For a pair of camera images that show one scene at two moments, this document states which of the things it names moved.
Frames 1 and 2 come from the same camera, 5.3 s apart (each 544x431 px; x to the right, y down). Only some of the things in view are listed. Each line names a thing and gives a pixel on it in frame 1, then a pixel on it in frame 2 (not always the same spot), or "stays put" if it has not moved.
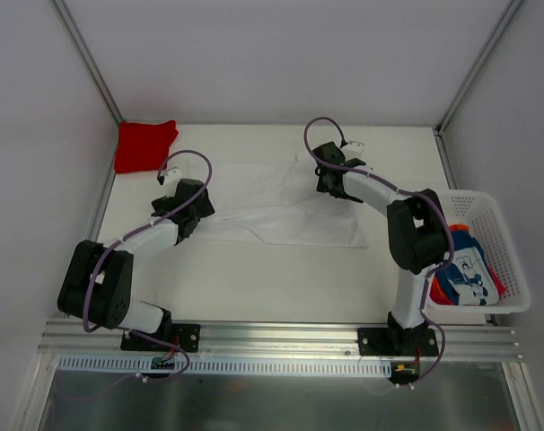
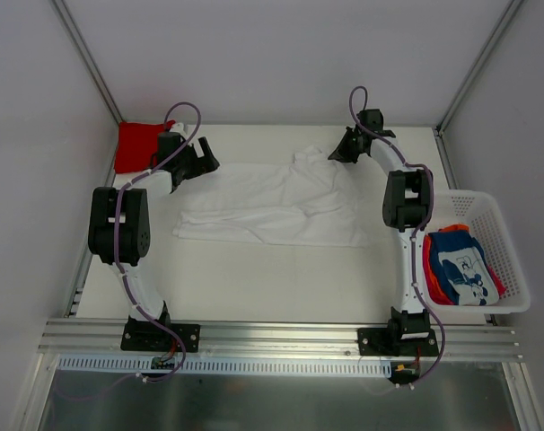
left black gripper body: (162, 206) → (194, 161)
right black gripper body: (328, 178) → (349, 145)
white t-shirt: (276, 200) stays put
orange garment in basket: (437, 294) stays put
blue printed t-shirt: (466, 274) stays put
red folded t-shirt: (144, 147) stays put
